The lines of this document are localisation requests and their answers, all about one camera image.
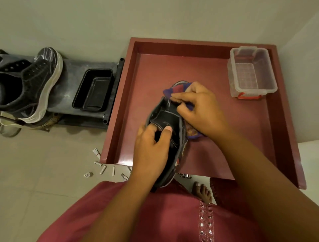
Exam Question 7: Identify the clear plastic storage box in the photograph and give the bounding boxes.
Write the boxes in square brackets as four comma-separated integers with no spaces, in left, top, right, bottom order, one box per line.
[227,46,278,100]

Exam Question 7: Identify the person's bare foot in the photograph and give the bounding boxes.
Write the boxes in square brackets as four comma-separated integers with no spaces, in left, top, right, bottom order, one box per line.
[191,182,213,205]

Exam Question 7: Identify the person's left forearm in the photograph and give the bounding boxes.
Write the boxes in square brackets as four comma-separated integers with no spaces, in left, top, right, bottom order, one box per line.
[81,172,163,242]

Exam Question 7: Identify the black plastic tray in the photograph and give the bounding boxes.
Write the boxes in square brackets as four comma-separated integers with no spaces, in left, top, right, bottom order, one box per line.
[72,68,114,112]

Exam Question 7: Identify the maroon tray table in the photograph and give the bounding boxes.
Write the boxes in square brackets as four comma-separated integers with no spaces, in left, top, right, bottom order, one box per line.
[100,37,306,190]

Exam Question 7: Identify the person's right forearm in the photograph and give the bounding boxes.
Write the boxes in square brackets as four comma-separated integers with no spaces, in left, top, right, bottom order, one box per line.
[214,123,319,242]

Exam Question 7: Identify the person's left hand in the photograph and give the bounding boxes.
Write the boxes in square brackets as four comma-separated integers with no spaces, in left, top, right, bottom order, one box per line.
[129,124,173,185]

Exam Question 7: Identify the pink embroidered tunic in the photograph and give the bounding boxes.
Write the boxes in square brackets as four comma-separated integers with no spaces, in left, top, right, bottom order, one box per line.
[37,178,269,242]

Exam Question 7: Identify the scattered small white tubes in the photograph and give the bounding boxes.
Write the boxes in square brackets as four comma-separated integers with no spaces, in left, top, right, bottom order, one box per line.
[92,148,132,181]

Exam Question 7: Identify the black sneaker with white sole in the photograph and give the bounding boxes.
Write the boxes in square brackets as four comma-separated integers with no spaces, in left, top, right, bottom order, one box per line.
[0,47,63,124]

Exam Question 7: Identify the purple striped cleaning cloth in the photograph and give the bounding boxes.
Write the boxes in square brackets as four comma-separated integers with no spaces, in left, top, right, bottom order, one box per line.
[163,82,205,139]

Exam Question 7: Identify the black leather shoe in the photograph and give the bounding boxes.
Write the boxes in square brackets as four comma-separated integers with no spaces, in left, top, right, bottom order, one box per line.
[145,80,192,192]

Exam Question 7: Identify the person's right hand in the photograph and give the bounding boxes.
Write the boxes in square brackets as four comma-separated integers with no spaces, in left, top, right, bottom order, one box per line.
[170,81,231,142]

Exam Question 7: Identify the grey metal shoe rack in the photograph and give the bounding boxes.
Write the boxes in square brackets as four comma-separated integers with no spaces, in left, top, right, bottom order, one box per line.
[0,49,125,130]

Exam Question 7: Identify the maroon trousers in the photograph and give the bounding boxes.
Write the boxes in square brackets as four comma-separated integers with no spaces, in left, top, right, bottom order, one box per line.
[209,177,250,220]

